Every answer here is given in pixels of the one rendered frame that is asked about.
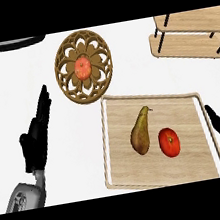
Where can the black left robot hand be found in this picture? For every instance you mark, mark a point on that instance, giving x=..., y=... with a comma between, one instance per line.
x=36, y=141

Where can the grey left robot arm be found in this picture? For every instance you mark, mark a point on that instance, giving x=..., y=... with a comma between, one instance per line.
x=25, y=195

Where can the red tomato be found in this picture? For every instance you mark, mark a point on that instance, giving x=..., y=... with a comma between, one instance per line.
x=169, y=142

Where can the pale wooden tray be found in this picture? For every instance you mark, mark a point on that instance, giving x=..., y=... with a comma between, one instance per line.
x=161, y=140

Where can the wooden tiered shelf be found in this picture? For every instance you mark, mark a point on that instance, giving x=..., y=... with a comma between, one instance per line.
x=190, y=34

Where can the orange fruit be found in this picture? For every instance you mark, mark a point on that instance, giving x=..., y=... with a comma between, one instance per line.
x=83, y=68

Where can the brown-green pear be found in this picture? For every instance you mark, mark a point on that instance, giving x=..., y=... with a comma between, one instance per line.
x=140, y=134

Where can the round carved wooden trivet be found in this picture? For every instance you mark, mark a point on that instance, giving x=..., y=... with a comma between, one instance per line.
x=83, y=66

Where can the black appliance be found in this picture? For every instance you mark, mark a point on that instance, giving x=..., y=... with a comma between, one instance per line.
x=18, y=43

